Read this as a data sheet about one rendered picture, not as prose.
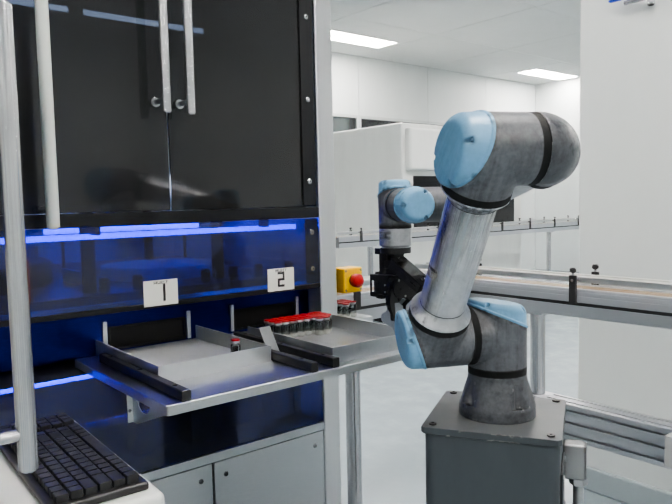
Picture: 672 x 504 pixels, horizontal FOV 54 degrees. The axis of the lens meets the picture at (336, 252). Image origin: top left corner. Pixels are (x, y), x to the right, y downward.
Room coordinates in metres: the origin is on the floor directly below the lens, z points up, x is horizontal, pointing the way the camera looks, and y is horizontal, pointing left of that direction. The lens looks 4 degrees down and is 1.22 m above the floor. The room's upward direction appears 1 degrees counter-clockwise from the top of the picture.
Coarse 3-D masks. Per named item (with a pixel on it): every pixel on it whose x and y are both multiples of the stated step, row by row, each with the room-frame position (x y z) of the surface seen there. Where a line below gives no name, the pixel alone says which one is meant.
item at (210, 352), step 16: (208, 336) 1.63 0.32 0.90; (224, 336) 1.56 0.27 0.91; (96, 352) 1.51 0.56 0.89; (112, 352) 1.43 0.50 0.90; (128, 352) 1.53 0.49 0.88; (144, 352) 1.52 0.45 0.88; (160, 352) 1.52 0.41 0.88; (176, 352) 1.52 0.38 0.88; (192, 352) 1.51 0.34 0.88; (208, 352) 1.51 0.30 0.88; (224, 352) 1.51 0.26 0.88; (240, 352) 1.37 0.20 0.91; (256, 352) 1.39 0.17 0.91; (144, 368) 1.30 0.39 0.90; (160, 368) 1.26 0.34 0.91; (176, 368) 1.28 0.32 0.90; (192, 368) 1.30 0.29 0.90; (208, 368) 1.32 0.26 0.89; (224, 368) 1.34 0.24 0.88
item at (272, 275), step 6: (270, 270) 1.73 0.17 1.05; (276, 270) 1.74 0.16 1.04; (282, 270) 1.75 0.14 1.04; (288, 270) 1.77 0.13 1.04; (270, 276) 1.73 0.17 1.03; (276, 276) 1.74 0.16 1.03; (282, 276) 1.75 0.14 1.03; (288, 276) 1.77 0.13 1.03; (270, 282) 1.73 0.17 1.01; (276, 282) 1.74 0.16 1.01; (282, 282) 1.75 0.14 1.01; (288, 282) 1.77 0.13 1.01; (270, 288) 1.73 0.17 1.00; (276, 288) 1.74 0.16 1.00; (282, 288) 1.75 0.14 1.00; (288, 288) 1.77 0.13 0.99
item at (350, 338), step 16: (336, 320) 1.78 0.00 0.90; (352, 320) 1.72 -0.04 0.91; (288, 336) 1.51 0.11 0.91; (304, 336) 1.67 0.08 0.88; (320, 336) 1.66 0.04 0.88; (336, 336) 1.66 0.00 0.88; (352, 336) 1.65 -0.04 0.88; (368, 336) 1.65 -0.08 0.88; (384, 336) 1.63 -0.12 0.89; (320, 352) 1.41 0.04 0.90; (336, 352) 1.39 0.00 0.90; (352, 352) 1.42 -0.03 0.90; (368, 352) 1.45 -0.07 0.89; (384, 352) 1.48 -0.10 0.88
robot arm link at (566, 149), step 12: (552, 120) 1.02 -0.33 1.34; (564, 120) 1.04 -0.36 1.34; (552, 132) 1.01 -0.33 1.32; (564, 132) 1.02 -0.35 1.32; (552, 144) 1.17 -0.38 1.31; (564, 144) 1.01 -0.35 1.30; (576, 144) 1.03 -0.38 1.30; (552, 156) 1.01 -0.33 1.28; (564, 156) 1.02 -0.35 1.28; (576, 156) 1.04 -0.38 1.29; (552, 168) 1.02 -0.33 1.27; (564, 168) 1.03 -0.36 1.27; (552, 180) 1.04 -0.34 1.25; (516, 192) 1.20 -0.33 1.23
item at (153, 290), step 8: (160, 280) 1.54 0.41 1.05; (168, 280) 1.55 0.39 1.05; (176, 280) 1.56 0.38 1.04; (144, 288) 1.51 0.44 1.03; (152, 288) 1.52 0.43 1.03; (160, 288) 1.54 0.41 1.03; (168, 288) 1.55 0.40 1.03; (176, 288) 1.56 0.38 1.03; (144, 296) 1.51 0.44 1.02; (152, 296) 1.52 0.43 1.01; (160, 296) 1.53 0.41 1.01; (168, 296) 1.55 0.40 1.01; (176, 296) 1.56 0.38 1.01; (144, 304) 1.51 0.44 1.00; (152, 304) 1.52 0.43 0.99; (160, 304) 1.53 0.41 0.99; (168, 304) 1.55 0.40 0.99
